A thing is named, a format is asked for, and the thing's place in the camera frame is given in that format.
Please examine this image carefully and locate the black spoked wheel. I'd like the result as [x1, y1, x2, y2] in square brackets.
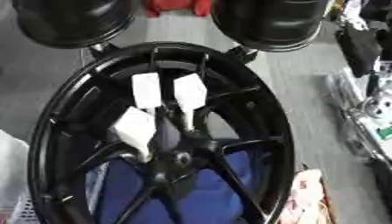
[27, 41, 298, 224]

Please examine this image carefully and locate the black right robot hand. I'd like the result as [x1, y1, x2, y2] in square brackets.
[333, 24, 386, 79]

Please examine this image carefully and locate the white pin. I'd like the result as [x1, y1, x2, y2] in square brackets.
[110, 106, 159, 163]

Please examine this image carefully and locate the pink and white bag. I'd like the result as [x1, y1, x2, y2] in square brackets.
[276, 168, 334, 224]

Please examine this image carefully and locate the blue fabric seat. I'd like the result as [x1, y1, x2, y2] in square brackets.
[84, 150, 273, 224]

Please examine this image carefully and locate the white cloth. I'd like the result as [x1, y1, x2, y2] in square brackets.
[0, 129, 32, 209]

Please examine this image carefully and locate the red object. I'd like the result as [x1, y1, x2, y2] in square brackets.
[141, 0, 214, 18]

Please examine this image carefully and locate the white perforated basket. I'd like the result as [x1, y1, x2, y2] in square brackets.
[3, 192, 43, 224]

